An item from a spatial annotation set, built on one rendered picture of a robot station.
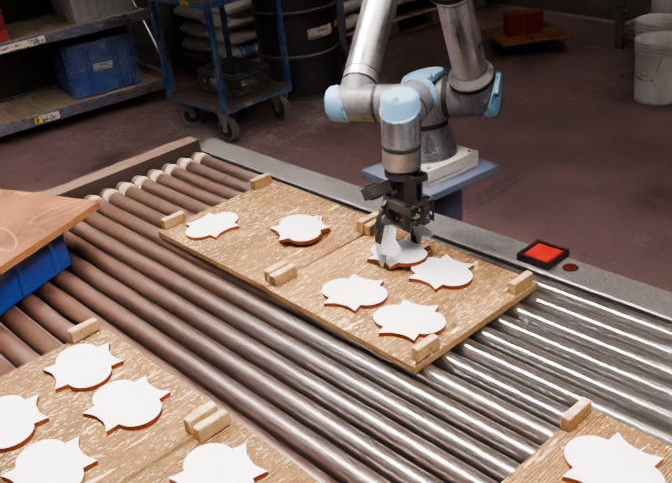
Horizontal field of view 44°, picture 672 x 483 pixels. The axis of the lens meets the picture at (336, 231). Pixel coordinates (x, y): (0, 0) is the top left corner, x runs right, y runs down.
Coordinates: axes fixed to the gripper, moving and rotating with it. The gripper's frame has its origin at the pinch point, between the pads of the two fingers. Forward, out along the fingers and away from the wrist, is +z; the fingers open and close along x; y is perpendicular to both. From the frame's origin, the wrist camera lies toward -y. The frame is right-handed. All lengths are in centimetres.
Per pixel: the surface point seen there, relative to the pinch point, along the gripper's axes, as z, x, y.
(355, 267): 1.5, -8.5, -4.1
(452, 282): -0.4, -1.8, 16.4
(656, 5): 69, 437, -180
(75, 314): 5, -55, -39
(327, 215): 2.4, 4.1, -27.0
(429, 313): -0.5, -12.6, 20.2
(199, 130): 108, 154, -332
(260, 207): 3.1, -3.0, -43.7
